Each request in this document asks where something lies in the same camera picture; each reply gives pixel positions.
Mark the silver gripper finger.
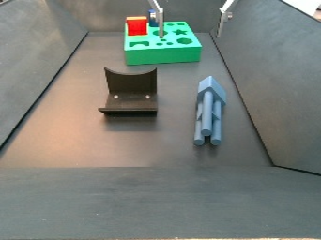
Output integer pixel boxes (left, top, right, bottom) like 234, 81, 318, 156
148, 0, 164, 38
215, 0, 238, 38

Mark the blue three prong object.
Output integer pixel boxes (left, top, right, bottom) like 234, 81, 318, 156
193, 76, 227, 145

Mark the green shape sorter board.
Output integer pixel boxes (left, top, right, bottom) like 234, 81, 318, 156
124, 22, 202, 66

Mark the black curved fixture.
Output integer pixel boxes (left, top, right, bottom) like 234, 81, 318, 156
98, 67, 158, 114

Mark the dark blue cylinder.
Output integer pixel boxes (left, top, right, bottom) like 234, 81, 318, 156
148, 9, 158, 27

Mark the red block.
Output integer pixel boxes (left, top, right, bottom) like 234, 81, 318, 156
126, 16, 148, 36

